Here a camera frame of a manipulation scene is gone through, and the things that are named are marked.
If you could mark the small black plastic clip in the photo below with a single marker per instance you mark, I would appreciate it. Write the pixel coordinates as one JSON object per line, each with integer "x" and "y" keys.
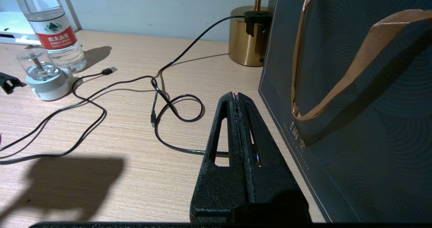
{"x": 8, "y": 83}

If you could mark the white wifi router with antennas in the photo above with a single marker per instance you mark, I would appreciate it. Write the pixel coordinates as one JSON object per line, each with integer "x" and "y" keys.
{"x": 13, "y": 27}

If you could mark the clear water bottle red cap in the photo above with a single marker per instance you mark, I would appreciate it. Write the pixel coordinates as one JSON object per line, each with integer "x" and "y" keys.
{"x": 55, "y": 35}

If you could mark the small white clear-dome humidifier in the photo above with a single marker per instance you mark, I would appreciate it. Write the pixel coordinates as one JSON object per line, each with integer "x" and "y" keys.
{"x": 47, "y": 84}

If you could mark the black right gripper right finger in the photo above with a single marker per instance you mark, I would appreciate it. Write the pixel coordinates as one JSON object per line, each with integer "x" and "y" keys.
{"x": 270, "y": 187}

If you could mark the brass desk lamp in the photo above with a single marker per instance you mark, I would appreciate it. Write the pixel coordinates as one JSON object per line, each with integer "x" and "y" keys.
{"x": 244, "y": 39}

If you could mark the black block on lamp base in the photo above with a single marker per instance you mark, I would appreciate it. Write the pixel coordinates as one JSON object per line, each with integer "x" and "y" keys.
{"x": 258, "y": 19}

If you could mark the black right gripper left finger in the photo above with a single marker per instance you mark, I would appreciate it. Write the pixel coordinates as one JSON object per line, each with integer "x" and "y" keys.
{"x": 219, "y": 191}

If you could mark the dark blue gift bag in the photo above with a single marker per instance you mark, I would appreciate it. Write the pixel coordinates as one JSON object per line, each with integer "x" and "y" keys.
{"x": 388, "y": 153}

